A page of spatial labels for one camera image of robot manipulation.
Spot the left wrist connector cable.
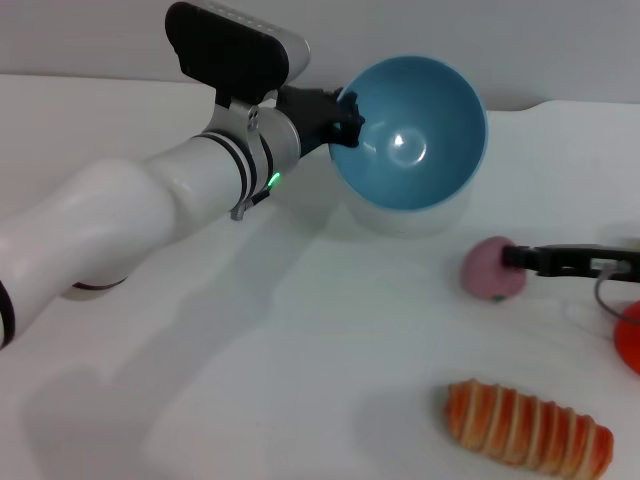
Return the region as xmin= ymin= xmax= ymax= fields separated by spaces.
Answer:
xmin=229 ymin=191 xmax=267 ymax=222

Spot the blue bowl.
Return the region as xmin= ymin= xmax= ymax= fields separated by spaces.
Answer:
xmin=329 ymin=54 xmax=489 ymax=214

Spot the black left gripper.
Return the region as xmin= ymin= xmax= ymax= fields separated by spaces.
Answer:
xmin=277 ymin=87 xmax=366 ymax=156

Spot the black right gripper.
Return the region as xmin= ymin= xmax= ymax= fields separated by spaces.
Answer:
xmin=502 ymin=243 xmax=640 ymax=284

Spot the red round toy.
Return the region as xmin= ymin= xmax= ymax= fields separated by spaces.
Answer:
xmin=613 ymin=299 xmax=640 ymax=376

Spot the orange striped toy bread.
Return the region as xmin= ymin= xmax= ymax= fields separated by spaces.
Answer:
xmin=444 ymin=378 xmax=615 ymax=476

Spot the pink toy peach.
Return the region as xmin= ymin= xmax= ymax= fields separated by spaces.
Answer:
xmin=459 ymin=236 xmax=529 ymax=304

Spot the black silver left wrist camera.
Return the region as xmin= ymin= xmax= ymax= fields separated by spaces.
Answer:
xmin=164 ymin=1 xmax=312 ymax=107

